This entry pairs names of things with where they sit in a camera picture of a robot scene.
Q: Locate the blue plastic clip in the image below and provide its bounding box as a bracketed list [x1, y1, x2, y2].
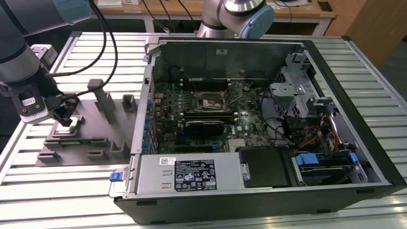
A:
[349, 152, 361, 169]

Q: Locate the silver chipset heatsink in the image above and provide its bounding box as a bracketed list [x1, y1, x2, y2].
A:
[227, 139, 250, 150]

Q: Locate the wooden cabinet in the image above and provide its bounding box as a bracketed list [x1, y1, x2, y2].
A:
[325, 0, 407, 69]

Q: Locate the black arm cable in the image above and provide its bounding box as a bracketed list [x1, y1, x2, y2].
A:
[44, 0, 118, 77]

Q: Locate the CPU socket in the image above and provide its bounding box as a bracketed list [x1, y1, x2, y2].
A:
[196, 91, 233, 113]

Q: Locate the silver CPU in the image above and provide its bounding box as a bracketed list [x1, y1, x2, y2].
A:
[56, 116, 80, 133]

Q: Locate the silver metal drive cage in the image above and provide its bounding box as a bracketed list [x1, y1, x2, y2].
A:
[269, 52, 325, 120]

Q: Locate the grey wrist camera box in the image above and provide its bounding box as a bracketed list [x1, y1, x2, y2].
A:
[30, 44, 59, 65]

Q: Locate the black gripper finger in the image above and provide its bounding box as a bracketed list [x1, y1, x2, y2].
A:
[55, 110, 76, 128]

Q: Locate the blue disk carrier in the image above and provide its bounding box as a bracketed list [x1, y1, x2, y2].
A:
[294, 153, 355, 186]

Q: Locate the wooden desk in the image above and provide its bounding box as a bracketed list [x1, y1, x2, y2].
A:
[72, 0, 339, 36]

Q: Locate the black PC case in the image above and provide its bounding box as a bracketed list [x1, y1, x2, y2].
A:
[108, 35, 407, 226]

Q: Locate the green motherboard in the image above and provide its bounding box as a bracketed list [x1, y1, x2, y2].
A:
[151, 80, 283, 155]

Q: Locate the grey parts rack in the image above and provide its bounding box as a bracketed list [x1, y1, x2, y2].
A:
[35, 78, 140, 167]

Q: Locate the orange wire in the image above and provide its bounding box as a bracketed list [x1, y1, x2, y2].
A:
[327, 128, 339, 155]

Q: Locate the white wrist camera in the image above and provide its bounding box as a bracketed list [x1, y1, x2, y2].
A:
[10, 83, 54, 124]

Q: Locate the silver power supply unit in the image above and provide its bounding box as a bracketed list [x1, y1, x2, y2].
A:
[123, 152, 246, 199]

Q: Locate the black phone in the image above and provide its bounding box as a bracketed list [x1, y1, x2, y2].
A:
[318, 0, 334, 12]

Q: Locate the black expansion slot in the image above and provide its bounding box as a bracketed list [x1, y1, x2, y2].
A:
[176, 145, 215, 154]

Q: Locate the black graphics card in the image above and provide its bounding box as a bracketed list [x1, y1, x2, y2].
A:
[184, 120, 226, 139]

